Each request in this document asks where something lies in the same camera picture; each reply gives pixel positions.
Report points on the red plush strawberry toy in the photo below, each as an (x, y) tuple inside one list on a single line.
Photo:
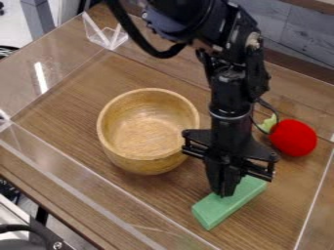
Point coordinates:
[(289, 135)]

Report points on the brown wooden bowl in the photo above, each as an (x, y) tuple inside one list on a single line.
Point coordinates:
[(138, 129)]

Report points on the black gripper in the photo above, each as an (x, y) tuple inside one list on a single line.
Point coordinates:
[(229, 152)]

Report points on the clear acrylic tray enclosure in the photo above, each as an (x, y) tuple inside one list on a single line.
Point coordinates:
[(58, 81)]

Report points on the black table leg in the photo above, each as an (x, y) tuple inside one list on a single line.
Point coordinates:
[(41, 215)]

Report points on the green rectangular stick block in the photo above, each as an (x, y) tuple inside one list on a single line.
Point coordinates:
[(213, 208)]

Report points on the grey post in background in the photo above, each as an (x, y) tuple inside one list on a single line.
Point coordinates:
[(38, 17)]

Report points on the black metal bracket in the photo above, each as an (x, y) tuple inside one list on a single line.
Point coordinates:
[(46, 239)]

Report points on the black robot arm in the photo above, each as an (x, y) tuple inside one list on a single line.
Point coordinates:
[(223, 33)]

